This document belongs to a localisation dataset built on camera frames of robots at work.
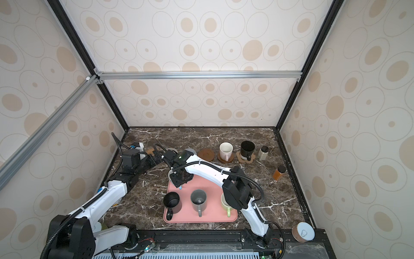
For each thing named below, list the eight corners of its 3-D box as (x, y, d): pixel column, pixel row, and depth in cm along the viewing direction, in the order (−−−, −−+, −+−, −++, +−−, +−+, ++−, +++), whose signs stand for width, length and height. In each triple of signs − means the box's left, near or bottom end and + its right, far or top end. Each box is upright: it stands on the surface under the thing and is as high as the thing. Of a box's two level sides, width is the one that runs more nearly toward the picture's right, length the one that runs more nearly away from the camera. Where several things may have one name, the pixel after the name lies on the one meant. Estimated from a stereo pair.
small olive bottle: (257, 161, 104) (261, 153, 97) (256, 154, 108) (259, 145, 101) (265, 161, 104) (269, 153, 97) (264, 154, 108) (267, 145, 101)
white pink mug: (220, 166, 101) (220, 156, 93) (219, 152, 108) (220, 142, 100) (232, 166, 101) (234, 156, 93) (230, 152, 108) (232, 142, 100)
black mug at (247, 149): (240, 164, 102) (243, 154, 94) (238, 150, 109) (241, 140, 100) (252, 164, 102) (256, 154, 94) (250, 150, 109) (253, 140, 101)
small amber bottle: (275, 181, 95) (281, 173, 87) (270, 177, 97) (275, 169, 89) (281, 176, 97) (287, 168, 90) (276, 172, 99) (281, 163, 91)
